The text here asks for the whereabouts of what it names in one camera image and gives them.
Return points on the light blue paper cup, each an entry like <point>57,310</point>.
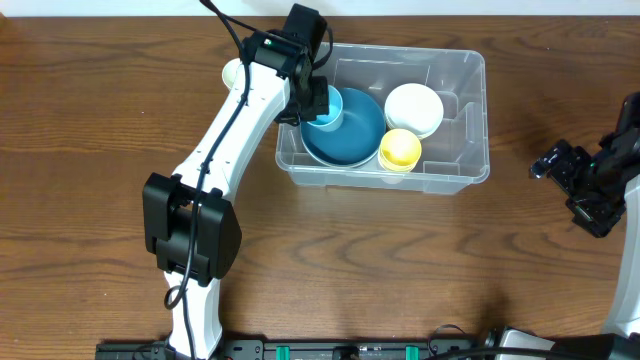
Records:
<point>334,118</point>

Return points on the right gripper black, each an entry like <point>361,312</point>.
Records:
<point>570,181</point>

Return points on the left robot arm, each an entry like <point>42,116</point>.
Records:
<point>190,224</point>

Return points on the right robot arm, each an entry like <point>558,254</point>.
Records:
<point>619,338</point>

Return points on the cream paper cup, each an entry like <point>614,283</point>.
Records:
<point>229,72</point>

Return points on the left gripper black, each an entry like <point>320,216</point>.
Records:
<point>310,100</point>

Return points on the clear plastic storage bin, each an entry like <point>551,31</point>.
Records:
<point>455,156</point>

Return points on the white small bowl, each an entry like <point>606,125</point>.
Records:
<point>414,107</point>

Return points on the yellow cup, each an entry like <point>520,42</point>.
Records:
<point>399,151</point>

